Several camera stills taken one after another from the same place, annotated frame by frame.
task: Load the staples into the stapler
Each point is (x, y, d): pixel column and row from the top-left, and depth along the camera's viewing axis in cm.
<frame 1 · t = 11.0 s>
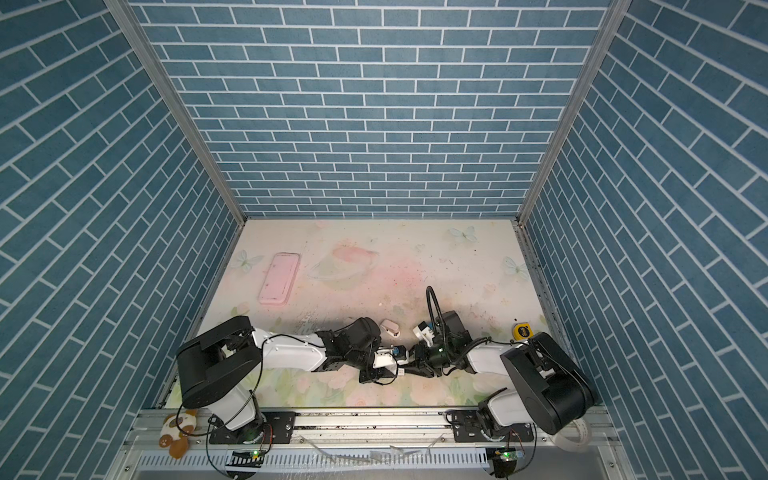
left hand: (391, 370, 84), fingers open
right hand: (398, 365, 81), fingers open
pink phone case: (280, 278, 104), on the table
pink white stapler: (391, 327, 90), point 4 cm above the table

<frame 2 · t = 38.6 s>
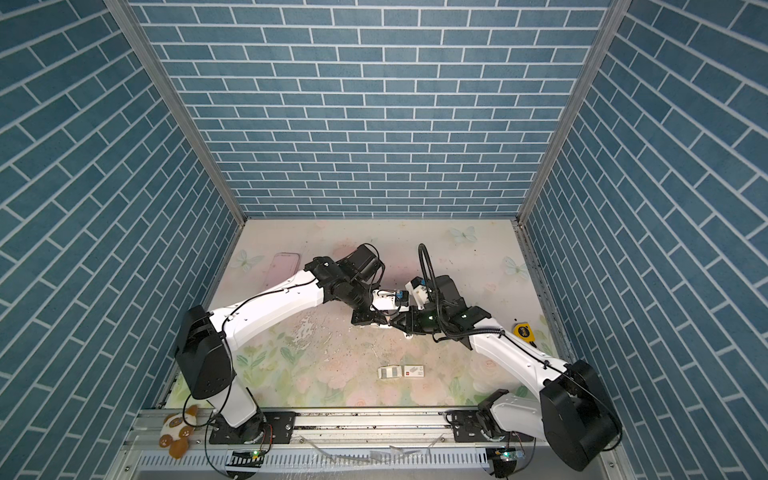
left hand: (385, 314, 78), fingers closed
right hand: (390, 321, 79), fingers open
white staple box: (414, 371, 84), on the table
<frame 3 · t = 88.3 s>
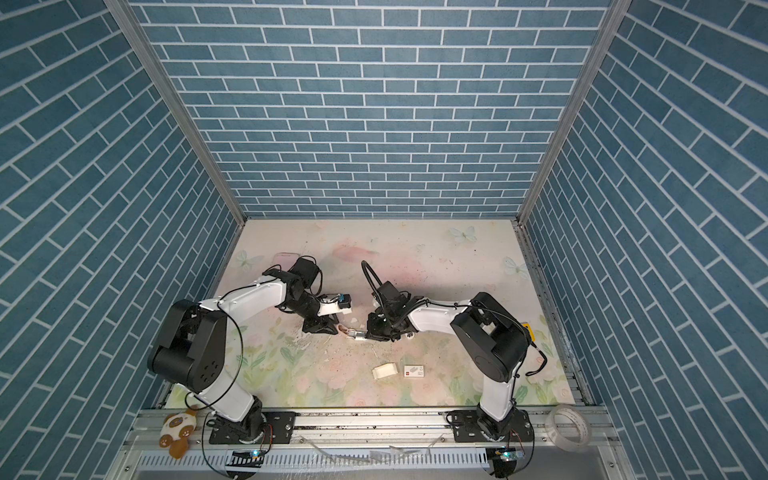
left hand: (334, 322, 88), fingers open
right hand: (361, 333, 89), fingers closed
staple box inner tray: (384, 370, 84), on the table
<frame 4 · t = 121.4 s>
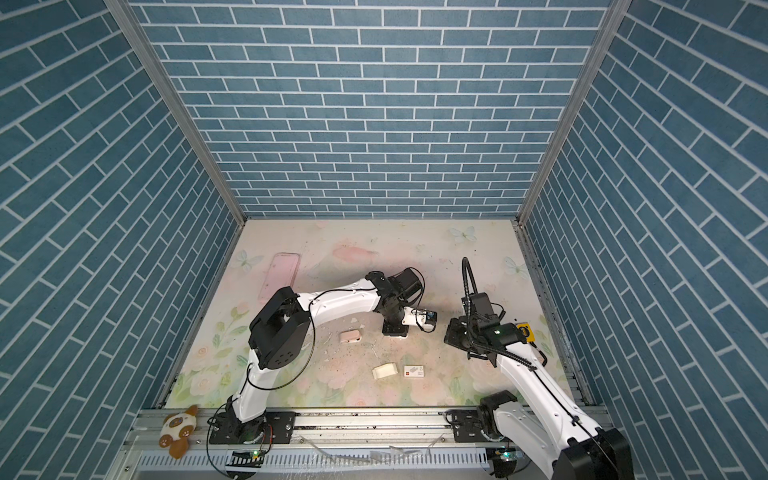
left hand: (404, 328, 89), fingers closed
right hand: (444, 330, 83), fingers closed
